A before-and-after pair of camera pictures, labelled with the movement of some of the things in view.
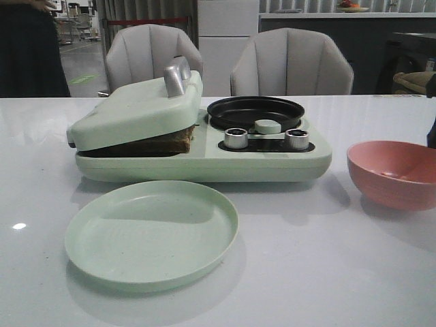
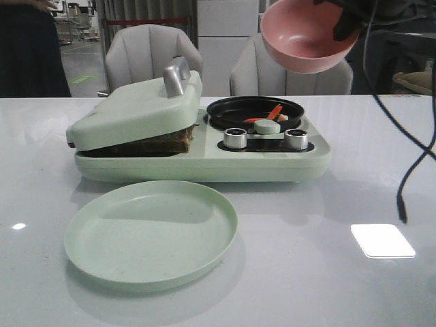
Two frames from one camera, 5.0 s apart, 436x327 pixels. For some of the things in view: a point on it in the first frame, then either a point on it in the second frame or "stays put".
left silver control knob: x=236 y=138 stays put
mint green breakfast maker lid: x=173 y=102 stays put
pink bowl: x=398 y=175 -> x=299 y=35
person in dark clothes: x=31 y=64 stays put
